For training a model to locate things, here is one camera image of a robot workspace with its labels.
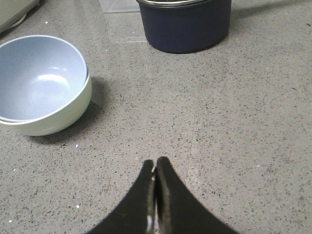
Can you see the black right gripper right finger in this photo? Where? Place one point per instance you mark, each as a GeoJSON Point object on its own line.
{"type": "Point", "coordinates": [179, 212]}

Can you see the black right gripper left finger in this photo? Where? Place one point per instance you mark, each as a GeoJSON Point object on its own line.
{"type": "Point", "coordinates": [135, 214]}

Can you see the green bowl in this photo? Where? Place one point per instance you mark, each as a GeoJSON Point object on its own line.
{"type": "Point", "coordinates": [58, 120]}

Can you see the blue bowl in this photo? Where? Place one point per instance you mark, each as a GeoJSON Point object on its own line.
{"type": "Point", "coordinates": [39, 74]}

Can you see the dark blue pot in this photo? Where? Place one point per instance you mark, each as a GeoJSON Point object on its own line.
{"type": "Point", "coordinates": [185, 26]}

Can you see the clear plastic container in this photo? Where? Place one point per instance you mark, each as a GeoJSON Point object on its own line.
{"type": "Point", "coordinates": [119, 6]}

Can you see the cream toaster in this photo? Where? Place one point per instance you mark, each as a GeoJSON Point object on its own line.
{"type": "Point", "coordinates": [12, 12]}

